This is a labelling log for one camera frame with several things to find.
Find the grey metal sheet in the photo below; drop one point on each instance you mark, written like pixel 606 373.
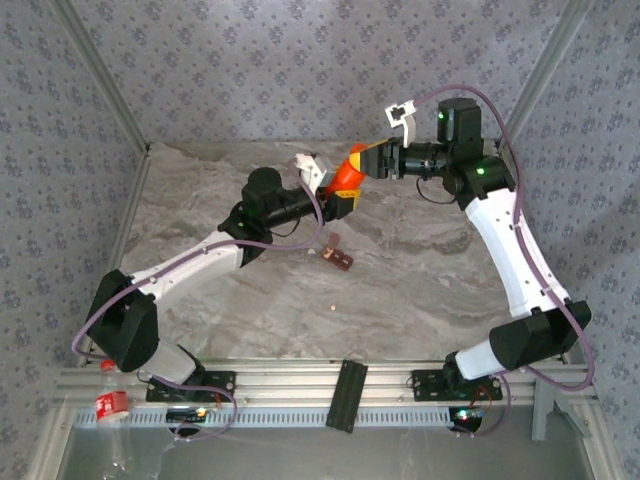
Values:
pixel 325 455

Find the small circuit board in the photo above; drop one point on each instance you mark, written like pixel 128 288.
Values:
pixel 467 415
pixel 186 414

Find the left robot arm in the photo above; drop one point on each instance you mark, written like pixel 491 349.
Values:
pixel 200 272

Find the brown chocolate bar piece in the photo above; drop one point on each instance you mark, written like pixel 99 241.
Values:
pixel 340 260

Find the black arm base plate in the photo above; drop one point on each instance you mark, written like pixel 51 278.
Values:
pixel 425 390
pixel 155 394

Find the aluminium corner post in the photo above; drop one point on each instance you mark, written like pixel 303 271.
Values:
pixel 106 75
pixel 540 75

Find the orange pill bottle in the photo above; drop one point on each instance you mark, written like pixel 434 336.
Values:
pixel 345 175

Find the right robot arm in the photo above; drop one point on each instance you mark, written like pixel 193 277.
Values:
pixel 505 250

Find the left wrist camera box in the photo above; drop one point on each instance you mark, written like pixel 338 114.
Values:
pixel 312 172

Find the aluminium front rail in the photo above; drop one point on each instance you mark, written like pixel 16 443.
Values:
pixel 280 385

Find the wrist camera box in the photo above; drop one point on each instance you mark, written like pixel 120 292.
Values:
pixel 410 132
pixel 312 172

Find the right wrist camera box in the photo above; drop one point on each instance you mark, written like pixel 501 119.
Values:
pixel 410 132

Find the black rail bracket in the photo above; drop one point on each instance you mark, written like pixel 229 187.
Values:
pixel 346 395

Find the grey angle bracket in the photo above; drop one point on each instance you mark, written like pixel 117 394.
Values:
pixel 542 415

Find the clear bottle with red label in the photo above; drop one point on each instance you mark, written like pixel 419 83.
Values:
pixel 112 406

